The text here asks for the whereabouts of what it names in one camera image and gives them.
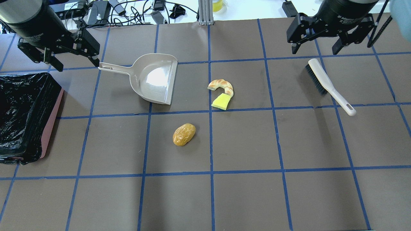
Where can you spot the aluminium frame post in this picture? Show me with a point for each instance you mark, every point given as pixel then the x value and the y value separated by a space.
pixel 205 12

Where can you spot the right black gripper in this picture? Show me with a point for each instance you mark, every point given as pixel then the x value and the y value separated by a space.
pixel 344 13

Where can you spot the yellow sponge piece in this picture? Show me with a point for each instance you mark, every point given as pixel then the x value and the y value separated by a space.
pixel 221 102

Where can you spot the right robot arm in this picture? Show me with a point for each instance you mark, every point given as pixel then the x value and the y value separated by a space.
pixel 353 9

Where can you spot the toy potato bread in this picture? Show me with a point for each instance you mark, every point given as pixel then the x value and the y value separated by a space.
pixel 184 134

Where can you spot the white hand brush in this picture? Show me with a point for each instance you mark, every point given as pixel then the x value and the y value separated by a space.
pixel 324 85

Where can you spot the yellow tape roll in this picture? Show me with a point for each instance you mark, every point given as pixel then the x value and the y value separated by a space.
pixel 219 5

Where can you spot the beige plastic dustpan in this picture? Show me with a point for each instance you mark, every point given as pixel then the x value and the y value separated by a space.
pixel 151 76

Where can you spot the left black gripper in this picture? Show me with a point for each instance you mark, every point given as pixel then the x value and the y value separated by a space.
pixel 36 29

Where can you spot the black power adapter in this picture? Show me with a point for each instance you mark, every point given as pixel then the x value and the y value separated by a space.
pixel 99 12

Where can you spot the toy croissant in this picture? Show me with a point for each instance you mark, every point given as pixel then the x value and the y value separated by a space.
pixel 221 83

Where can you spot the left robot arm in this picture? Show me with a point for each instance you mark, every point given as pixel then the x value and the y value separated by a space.
pixel 13 12

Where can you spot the pink bin with black liner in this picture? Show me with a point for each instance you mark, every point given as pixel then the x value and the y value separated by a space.
pixel 27 102

